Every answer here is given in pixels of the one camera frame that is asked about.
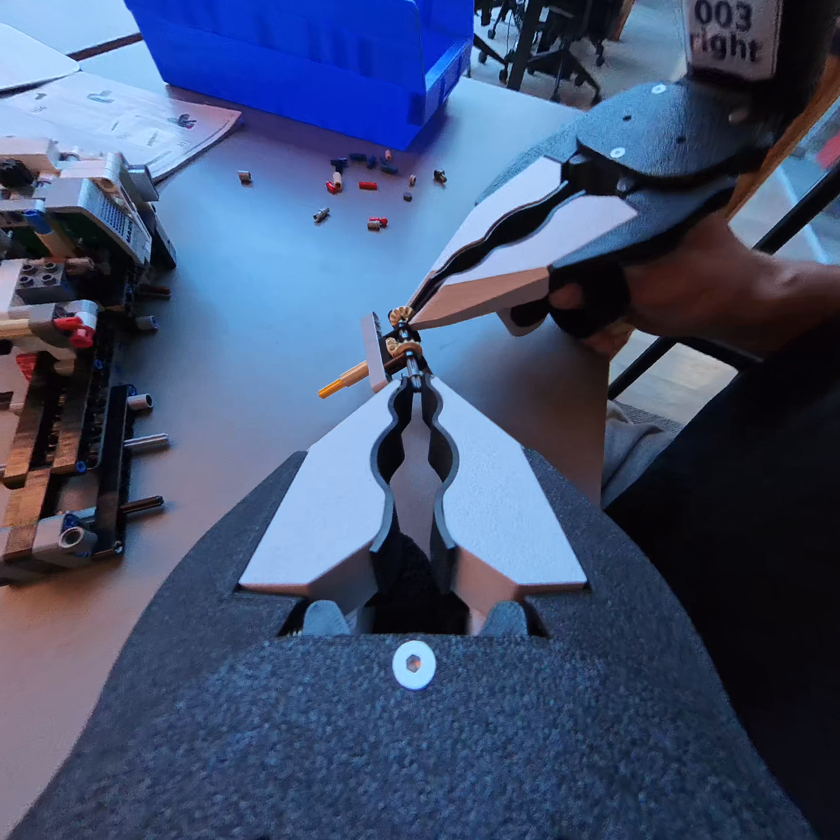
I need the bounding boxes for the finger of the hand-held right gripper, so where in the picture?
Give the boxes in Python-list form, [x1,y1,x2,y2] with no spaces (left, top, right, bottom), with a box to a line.
[419,156,572,309]
[407,193,639,331]

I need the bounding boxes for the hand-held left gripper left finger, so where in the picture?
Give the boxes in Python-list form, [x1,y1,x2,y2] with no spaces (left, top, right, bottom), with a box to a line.
[239,377,406,601]

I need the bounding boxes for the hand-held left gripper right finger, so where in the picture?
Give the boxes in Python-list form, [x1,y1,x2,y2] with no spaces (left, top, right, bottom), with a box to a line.
[420,374,588,616]

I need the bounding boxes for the small grey black lego assembly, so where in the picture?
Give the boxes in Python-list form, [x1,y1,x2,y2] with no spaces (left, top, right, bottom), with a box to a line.
[318,310,435,403]

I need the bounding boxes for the person's right forearm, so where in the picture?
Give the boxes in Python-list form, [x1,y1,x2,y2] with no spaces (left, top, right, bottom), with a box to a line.
[773,252,840,358]

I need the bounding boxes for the scattered small lego pieces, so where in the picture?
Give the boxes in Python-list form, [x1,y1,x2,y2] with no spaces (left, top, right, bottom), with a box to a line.
[236,147,450,234]

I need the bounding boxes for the large black grey lego build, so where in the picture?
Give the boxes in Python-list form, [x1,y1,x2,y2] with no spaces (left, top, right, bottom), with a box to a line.
[0,134,178,581]

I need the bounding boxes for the lego instruction booklet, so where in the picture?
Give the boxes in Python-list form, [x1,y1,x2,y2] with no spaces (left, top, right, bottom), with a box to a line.
[0,69,242,186]

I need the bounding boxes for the person's right hand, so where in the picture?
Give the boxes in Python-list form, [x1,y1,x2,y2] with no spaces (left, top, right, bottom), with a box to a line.
[550,217,788,359]

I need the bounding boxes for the black office chair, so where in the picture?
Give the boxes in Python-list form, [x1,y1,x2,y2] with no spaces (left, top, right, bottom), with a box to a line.
[474,0,525,85]
[525,0,609,107]

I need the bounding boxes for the grey cloth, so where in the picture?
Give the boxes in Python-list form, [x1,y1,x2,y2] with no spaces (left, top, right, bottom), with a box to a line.
[602,398,685,508]

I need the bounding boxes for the black metal bar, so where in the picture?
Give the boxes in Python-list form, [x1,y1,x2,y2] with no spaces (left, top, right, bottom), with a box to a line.
[608,333,766,403]
[752,167,840,255]

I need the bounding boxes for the blue plastic bin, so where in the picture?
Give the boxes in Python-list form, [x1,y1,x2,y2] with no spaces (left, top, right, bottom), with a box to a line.
[123,0,475,152]

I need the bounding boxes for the person's dark clothing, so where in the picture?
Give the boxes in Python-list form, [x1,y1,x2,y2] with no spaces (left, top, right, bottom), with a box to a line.
[602,315,840,840]

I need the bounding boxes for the white paper sheet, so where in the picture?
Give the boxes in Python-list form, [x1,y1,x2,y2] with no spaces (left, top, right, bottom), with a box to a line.
[0,23,81,93]

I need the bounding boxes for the wooden post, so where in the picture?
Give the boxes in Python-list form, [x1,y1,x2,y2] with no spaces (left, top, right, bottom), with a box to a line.
[726,62,840,219]

